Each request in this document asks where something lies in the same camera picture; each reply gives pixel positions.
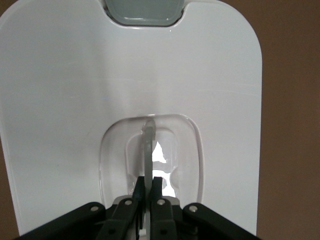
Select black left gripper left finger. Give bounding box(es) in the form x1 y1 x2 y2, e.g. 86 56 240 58
96 176 146 240

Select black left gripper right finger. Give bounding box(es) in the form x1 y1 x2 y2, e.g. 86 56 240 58
149 176 180 240

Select white box lid grey latches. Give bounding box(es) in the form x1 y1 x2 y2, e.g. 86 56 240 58
0 0 263 237

